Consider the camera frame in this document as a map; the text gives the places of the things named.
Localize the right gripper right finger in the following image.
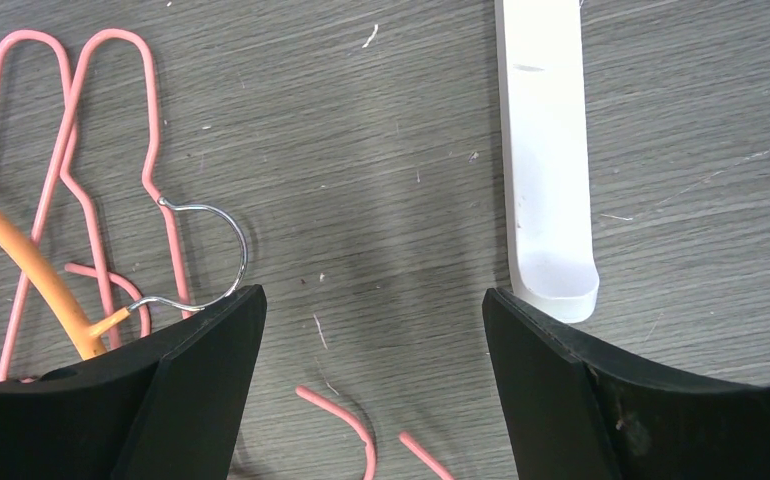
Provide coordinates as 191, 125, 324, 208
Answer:
482, 288, 770, 479

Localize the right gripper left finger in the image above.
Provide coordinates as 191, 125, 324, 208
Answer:
0, 285, 267, 479

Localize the orange plastic hanger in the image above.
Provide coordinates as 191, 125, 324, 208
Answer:
0, 196, 249, 360

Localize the metal clothes rack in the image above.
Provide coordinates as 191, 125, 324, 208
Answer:
494, 0, 600, 323

